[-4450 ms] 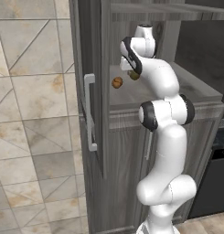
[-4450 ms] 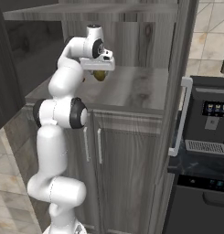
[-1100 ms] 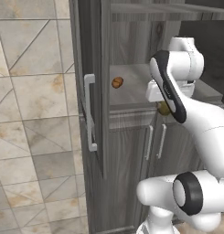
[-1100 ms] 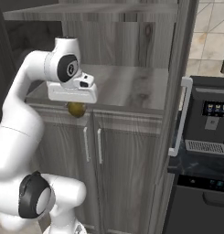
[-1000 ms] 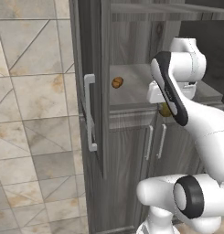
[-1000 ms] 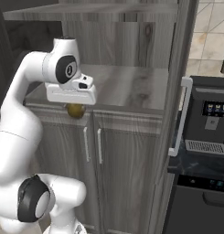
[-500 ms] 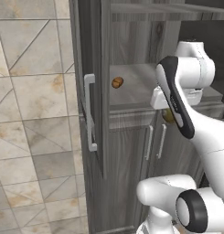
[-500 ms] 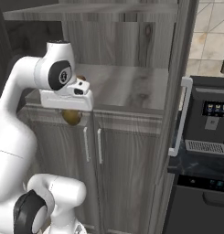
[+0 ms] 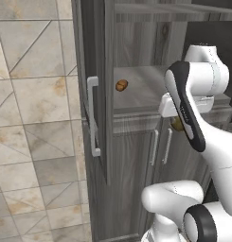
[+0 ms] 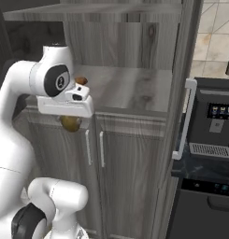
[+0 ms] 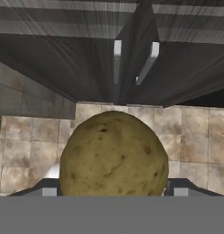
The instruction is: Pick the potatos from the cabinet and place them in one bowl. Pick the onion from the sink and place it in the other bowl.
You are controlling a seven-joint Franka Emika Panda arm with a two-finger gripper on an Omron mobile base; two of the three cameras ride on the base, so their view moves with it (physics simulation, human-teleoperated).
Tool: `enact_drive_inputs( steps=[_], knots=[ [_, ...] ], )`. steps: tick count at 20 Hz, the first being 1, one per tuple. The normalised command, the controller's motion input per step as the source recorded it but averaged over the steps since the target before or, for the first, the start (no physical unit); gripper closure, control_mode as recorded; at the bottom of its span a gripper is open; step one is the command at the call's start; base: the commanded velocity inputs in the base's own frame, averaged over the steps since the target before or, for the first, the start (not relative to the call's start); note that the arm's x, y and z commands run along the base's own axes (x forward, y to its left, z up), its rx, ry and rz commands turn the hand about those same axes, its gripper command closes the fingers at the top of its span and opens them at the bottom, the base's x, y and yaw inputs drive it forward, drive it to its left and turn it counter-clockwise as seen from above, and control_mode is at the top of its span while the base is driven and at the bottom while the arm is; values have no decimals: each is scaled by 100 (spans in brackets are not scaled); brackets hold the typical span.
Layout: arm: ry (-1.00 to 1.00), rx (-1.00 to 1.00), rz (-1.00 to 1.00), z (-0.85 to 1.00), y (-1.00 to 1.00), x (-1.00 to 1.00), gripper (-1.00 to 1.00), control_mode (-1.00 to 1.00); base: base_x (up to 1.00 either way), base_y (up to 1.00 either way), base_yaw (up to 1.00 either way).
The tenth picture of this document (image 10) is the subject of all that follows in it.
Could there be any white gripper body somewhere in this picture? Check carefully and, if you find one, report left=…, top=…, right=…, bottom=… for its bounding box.
left=36, top=93, right=95, bottom=119

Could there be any grey wood lower cabinet door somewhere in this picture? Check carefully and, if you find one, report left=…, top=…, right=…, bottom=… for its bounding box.
left=94, top=112, right=167, bottom=239
left=25, top=116, right=100, bottom=239

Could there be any grey wood cabinet door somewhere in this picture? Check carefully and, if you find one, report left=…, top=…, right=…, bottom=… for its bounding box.
left=150, top=0, right=205, bottom=239
left=25, top=116, right=100, bottom=239
left=94, top=112, right=167, bottom=239

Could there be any grey wood open cabinet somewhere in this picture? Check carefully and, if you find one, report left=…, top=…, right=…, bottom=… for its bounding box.
left=2, top=0, right=186, bottom=114

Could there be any yellow-brown potato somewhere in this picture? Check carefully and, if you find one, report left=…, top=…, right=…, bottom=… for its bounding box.
left=58, top=115, right=82, bottom=134

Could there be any brown potato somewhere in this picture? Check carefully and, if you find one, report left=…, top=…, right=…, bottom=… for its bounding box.
left=75, top=76, right=89, bottom=86

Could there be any black coffee machine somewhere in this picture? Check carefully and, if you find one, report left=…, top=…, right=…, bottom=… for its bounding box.
left=188, top=77, right=229, bottom=162

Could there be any black dishwasher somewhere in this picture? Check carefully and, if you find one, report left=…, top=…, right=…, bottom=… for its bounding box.
left=166, top=177, right=229, bottom=239

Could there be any white cabinet handle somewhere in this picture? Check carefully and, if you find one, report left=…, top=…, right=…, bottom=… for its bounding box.
left=98, top=131, right=107, bottom=169
left=84, top=128, right=93, bottom=166

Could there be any white door handle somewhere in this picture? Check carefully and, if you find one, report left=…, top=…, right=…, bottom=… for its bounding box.
left=171, top=77, right=198, bottom=162

